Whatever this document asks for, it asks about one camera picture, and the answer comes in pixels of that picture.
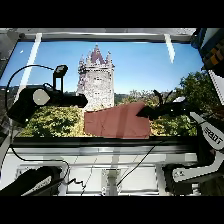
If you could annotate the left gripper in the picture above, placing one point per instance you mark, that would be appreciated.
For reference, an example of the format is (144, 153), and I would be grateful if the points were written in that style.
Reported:
(76, 100)

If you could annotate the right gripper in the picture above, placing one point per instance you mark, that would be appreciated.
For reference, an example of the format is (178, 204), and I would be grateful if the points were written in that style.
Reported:
(150, 112)

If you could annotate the red garment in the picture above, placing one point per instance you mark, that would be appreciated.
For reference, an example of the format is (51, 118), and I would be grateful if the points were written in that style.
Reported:
(116, 121)

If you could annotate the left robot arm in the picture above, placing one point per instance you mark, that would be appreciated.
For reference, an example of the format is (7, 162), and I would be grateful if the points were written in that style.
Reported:
(25, 106)

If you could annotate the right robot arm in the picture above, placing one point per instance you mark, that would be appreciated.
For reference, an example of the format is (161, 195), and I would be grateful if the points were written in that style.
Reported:
(211, 135)

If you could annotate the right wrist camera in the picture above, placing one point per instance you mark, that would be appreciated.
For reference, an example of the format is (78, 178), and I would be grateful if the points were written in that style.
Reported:
(163, 100)

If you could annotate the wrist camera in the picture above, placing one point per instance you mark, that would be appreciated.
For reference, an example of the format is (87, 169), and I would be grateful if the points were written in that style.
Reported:
(60, 70)
(163, 100)

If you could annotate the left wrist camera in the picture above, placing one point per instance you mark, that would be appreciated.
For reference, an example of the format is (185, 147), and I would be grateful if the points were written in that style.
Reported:
(60, 70)

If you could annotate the silver frame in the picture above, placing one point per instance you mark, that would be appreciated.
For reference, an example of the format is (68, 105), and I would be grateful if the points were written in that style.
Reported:
(100, 152)

